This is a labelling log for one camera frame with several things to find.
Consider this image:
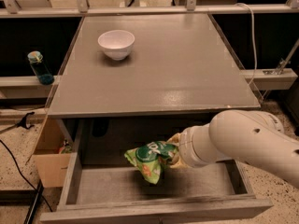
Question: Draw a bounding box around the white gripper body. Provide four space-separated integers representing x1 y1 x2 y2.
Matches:
178 124 217 168

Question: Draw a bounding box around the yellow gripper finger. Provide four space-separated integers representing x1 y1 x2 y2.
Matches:
167 133 180 145
170 153 187 169

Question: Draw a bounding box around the green rice chip bag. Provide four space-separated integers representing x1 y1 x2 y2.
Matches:
124 141 178 185

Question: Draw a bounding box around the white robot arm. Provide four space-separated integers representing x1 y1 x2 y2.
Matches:
171 110 299 188

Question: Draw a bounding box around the grey cabinet with top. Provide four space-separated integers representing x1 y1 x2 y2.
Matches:
47 13 262 166

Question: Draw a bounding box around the open grey top drawer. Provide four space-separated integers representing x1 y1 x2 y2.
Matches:
39 113 274 224

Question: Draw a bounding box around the colourful item in box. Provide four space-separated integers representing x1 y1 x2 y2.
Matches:
58 140 72 154

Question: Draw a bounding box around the white bowl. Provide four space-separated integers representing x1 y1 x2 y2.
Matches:
98 30 135 61

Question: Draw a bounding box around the cardboard box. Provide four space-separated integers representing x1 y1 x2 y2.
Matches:
33 119 72 188

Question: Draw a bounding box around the black clamp on floor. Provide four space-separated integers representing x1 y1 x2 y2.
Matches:
0 111 36 134

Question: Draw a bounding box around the blue water bottle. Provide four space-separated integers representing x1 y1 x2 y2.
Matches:
27 50 54 85

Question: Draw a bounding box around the metal bracket clamp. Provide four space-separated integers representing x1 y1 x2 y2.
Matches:
263 38 299 75

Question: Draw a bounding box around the white cable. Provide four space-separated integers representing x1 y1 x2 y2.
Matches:
235 2 259 86

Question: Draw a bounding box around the black cable on floor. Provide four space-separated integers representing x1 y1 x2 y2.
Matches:
0 139 54 213

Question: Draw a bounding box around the metal rail frame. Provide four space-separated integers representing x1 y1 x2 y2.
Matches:
0 0 299 18

